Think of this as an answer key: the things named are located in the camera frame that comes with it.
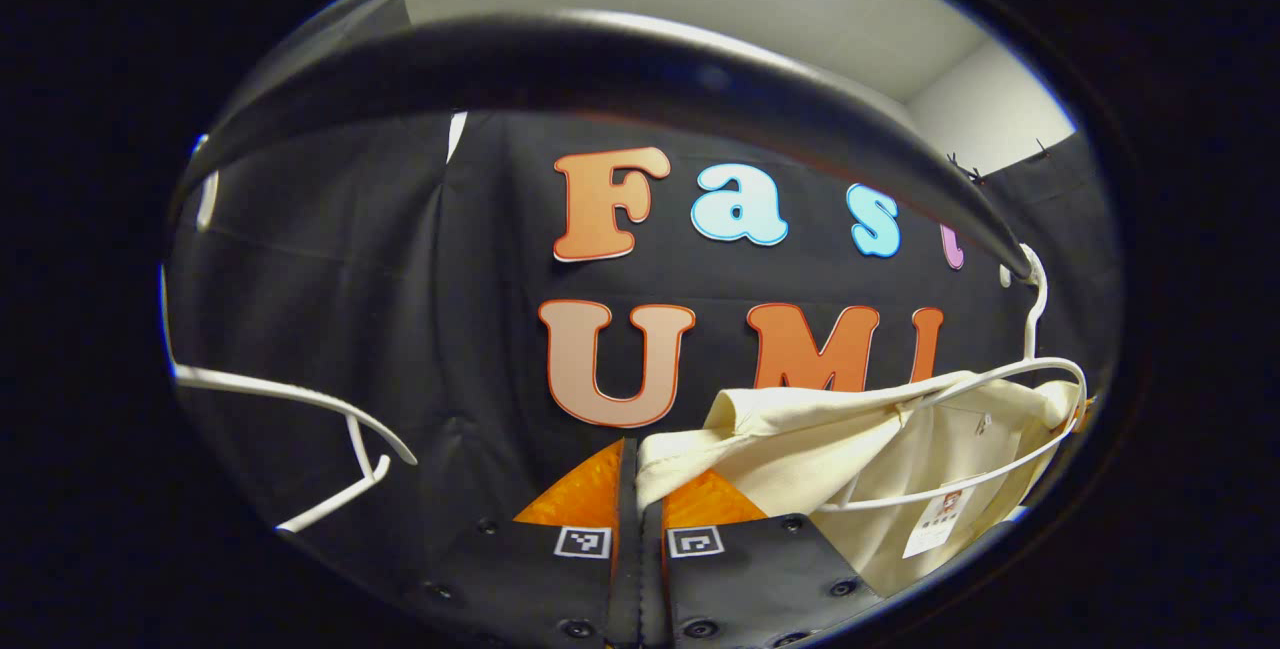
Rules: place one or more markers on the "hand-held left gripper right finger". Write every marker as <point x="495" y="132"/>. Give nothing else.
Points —
<point x="652" y="579"/>

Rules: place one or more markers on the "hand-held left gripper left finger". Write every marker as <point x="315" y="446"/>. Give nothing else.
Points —
<point x="626" y="549"/>

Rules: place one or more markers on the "cream button shirt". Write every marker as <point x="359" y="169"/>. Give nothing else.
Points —
<point x="800" y="449"/>

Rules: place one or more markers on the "white plastic hanger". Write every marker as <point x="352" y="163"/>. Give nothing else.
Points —
<point x="1036" y="324"/>
<point x="290" y="392"/>

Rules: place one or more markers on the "black metal clothes rack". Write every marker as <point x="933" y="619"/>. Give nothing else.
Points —
<point x="600" y="64"/>

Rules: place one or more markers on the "black backdrop cloth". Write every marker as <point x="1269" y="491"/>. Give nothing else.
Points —
<point x="450" y="329"/>

